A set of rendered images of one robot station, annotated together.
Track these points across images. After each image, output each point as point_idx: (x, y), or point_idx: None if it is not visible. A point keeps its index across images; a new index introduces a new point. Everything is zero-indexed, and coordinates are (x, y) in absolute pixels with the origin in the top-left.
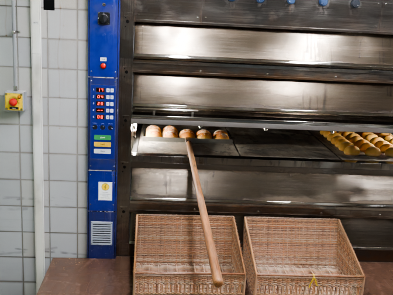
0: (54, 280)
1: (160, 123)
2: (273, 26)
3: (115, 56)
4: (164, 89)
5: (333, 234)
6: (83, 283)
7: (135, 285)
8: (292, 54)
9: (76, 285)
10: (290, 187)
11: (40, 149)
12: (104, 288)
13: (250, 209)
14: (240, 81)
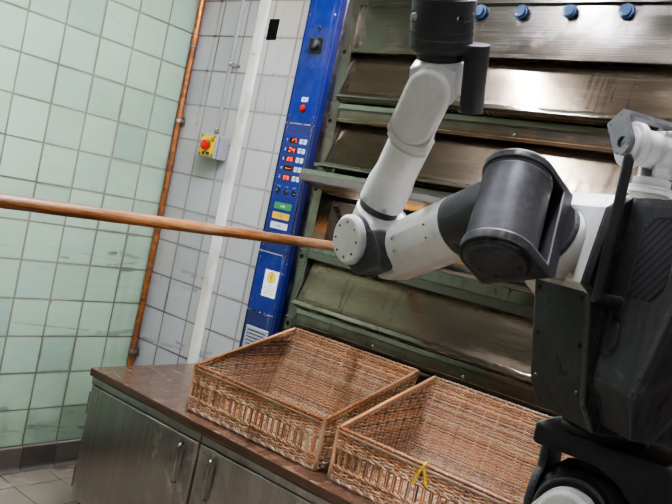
0: (155, 369)
1: (330, 183)
2: (534, 55)
3: (318, 96)
4: (369, 148)
5: None
6: (176, 382)
7: (193, 384)
8: (557, 101)
9: (165, 379)
10: (523, 346)
11: (223, 213)
12: (185, 392)
13: (450, 368)
14: (474, 146)
